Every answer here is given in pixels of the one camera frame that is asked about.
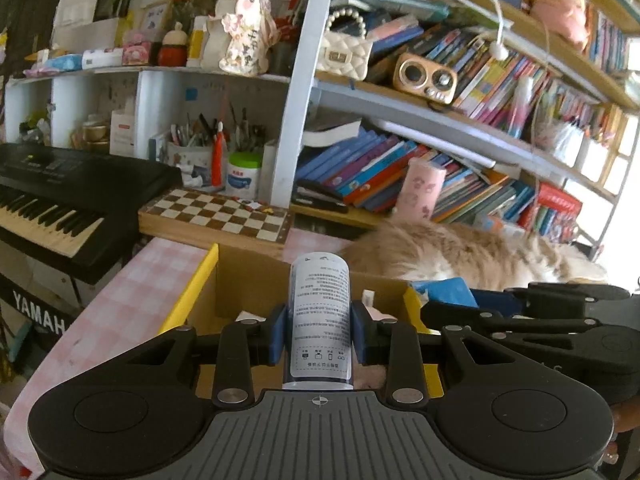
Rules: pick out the white jar green lid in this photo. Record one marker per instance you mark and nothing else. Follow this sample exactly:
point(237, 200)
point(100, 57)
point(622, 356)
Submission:
point(243, 177)

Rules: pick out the pink plush toy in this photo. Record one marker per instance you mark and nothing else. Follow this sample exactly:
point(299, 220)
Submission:
point(560, 10)

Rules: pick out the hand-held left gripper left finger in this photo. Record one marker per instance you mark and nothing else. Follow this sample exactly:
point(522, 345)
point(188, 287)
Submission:
point(277, 335)

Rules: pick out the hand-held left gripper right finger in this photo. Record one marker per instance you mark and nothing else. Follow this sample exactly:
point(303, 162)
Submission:
point(361, 335)

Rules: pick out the desktop with pink checked tablecloth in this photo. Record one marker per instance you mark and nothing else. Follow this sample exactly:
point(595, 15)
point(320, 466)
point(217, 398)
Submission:
point(125, 300)

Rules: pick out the black electronic keyboard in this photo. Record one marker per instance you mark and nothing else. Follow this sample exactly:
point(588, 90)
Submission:
point(75, 175)

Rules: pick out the pink printed cup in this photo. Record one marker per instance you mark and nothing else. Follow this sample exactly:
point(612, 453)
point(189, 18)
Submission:
point(417, 190)

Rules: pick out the white label spray bottle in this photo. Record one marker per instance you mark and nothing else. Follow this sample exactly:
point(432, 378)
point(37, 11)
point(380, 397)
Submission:
point(320, 310)

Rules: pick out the fluffy orange white cat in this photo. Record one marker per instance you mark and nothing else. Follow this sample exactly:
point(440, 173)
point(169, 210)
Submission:
point(475, 255)

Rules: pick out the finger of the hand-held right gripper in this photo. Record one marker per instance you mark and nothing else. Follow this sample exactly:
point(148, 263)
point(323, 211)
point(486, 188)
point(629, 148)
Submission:
point(560, 297)
point(465, 316)

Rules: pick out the white carton red mark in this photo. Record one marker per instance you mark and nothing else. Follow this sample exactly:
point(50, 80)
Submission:
point(122, 135)

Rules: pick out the red glue bottle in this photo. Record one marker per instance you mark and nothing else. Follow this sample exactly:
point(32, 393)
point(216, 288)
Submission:
point(218, 160)

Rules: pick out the row of slanted books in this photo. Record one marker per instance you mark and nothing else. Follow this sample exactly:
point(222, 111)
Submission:
point(360, 170)

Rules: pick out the yellow cardboard box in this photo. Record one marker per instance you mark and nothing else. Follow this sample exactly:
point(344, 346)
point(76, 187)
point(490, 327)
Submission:
point(187, 292)

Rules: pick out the blue tissue pack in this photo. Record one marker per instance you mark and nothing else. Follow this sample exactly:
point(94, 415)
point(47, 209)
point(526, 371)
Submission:
point(55, 63)

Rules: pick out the person's right hand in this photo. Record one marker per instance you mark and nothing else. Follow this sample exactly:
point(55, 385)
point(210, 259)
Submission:
point(629, 416)

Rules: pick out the floral rabbit figurine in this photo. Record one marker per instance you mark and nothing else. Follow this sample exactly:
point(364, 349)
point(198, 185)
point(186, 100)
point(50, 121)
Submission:
point(245, 35)

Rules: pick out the red round doll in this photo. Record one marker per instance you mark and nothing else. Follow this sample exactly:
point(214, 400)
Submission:
point(172, 52)

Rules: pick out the blue packet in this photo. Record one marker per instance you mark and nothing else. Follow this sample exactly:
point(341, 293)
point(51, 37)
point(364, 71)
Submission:
point(445, 290)

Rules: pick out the red box set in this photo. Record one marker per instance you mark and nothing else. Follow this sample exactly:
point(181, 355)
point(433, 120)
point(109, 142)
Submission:
point(555, 210)

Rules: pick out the white tall bookshelf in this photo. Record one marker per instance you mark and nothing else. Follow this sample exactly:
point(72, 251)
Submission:
point(300, 85)

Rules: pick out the white quilted pearl handbag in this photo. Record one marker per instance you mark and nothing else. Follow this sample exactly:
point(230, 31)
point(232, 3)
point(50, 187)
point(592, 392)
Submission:
point(345, 57)

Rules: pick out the white side shelf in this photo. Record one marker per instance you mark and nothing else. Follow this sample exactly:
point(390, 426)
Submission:
point(150, 95)

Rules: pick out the row of colourful upright books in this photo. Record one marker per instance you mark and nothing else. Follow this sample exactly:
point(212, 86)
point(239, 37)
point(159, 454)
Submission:
point(490, 75)

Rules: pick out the pen holder with pens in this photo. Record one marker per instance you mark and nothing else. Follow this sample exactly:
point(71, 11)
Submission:
point(190, 155)

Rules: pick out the wooden chessboard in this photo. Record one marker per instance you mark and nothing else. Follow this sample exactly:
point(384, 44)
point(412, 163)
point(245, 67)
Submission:
point(215, 210)

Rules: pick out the small pink box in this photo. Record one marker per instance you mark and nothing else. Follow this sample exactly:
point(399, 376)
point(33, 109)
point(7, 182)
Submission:
point(136, 55)

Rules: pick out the gold retro radio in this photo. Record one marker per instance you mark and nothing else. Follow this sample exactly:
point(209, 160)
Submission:
point(425, 75)

